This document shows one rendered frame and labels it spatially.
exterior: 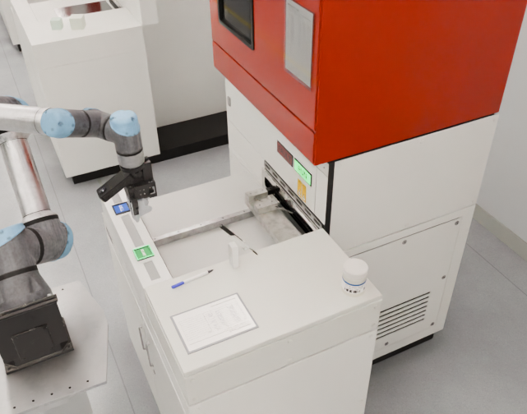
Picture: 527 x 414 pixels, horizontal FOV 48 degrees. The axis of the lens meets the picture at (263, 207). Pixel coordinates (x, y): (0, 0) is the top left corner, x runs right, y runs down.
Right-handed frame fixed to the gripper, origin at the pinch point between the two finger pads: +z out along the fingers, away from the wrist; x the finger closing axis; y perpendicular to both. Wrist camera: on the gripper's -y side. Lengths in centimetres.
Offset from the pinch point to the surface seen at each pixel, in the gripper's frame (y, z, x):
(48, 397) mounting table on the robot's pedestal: -38, 29, -30
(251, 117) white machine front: 59, 1, 41
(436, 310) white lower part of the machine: 121, 86, -16
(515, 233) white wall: 207, 101, 20
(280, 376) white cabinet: 25, 32, -50
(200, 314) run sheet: 7.4, 13.8, -33.0
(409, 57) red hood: 85, -41, -15
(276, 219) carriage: 51, 23, 5
